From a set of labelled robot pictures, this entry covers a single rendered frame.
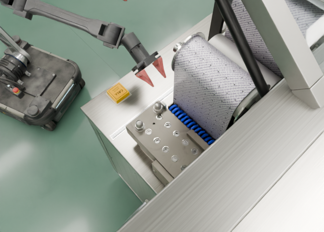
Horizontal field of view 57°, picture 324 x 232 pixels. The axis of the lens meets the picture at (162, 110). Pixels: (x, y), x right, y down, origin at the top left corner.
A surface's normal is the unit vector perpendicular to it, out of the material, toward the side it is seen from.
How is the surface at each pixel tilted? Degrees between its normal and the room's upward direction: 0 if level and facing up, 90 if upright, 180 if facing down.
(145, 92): 0
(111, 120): 0
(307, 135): 0
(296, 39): 35
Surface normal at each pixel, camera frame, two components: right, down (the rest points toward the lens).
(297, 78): -0.74, 0.59
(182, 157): -0.01, -0.47
